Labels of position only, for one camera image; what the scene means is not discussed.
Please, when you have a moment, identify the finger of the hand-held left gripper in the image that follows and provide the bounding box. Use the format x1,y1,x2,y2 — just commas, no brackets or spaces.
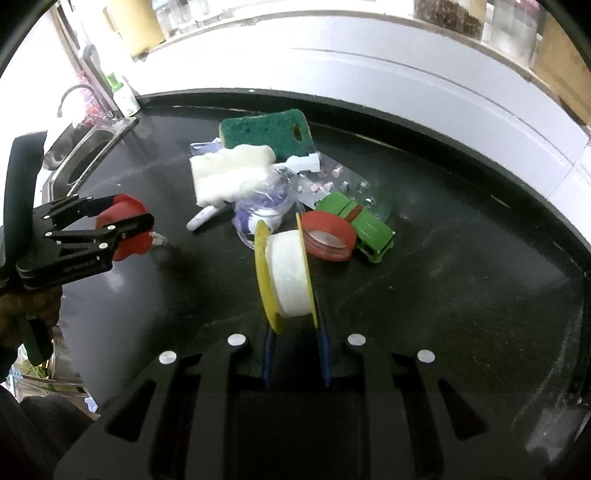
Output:
44,212,156,265
31,194,122,232

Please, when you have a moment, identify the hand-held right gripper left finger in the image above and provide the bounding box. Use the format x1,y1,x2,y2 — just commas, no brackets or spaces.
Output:
55,322,274,480

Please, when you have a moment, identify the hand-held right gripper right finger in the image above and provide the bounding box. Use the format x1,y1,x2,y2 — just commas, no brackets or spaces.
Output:
317,322,542,480

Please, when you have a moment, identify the red plastic lid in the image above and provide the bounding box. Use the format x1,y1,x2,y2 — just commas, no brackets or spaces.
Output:
95,193,165,262

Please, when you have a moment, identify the yellow spool of white tape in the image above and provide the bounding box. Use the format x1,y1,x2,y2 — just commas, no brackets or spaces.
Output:
255,211,320,335

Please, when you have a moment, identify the blue white wrapper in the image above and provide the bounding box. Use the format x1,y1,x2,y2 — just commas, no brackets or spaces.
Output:
189,141,223,160

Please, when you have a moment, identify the clear bottle with purple label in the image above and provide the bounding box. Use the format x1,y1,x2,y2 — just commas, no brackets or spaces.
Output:
231,166,306,251

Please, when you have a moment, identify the person's left hand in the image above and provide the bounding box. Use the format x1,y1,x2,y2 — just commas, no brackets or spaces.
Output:
0,282,64,334

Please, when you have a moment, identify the steel sink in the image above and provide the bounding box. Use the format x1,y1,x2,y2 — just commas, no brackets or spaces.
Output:
43,117,140,205

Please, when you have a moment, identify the white marker pen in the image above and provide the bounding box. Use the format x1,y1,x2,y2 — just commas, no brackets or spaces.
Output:
186,205,230,232

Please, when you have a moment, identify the white crumpled cloth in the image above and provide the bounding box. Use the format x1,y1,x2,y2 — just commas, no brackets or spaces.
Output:
189,143,277,208

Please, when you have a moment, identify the steel faucet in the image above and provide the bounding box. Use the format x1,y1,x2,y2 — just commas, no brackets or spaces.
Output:
57,84,112,119

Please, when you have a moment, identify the white soap bottle green cap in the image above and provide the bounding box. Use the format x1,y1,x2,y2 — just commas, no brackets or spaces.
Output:
103,71,141,119

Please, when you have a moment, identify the green toy truck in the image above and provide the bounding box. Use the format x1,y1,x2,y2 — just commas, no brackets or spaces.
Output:
314,192,396,264

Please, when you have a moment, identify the green scrub sponge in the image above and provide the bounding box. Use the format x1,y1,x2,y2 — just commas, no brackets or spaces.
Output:
218,108,313,163

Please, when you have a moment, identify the silver blister pack of pills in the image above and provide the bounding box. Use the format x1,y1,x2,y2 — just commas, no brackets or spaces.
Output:
295,152,394,219

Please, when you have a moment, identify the white plastic nozzle piece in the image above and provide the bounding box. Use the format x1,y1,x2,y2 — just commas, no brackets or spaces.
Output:
272,153,321,174

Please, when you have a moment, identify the yellow plastic jug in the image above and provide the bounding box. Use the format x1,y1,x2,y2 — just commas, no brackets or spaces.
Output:
103,0,168,62

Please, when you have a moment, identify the clear plastic water bottle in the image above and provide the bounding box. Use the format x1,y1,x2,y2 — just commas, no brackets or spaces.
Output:
155,0,182,37

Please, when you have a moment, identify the row of clear glasses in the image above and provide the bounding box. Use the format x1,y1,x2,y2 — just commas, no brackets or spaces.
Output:
178,0,260,31

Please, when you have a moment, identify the jar with brown contents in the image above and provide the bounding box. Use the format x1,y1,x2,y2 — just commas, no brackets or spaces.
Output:
413,0,486,37

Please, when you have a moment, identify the cardboard box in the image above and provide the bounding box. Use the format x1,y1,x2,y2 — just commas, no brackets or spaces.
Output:
530,13,591,123

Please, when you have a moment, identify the clear plastic container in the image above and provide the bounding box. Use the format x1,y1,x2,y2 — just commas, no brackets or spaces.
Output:
484,0,542,62

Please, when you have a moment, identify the red tape ring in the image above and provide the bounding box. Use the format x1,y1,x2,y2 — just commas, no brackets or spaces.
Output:
301,210,358,263

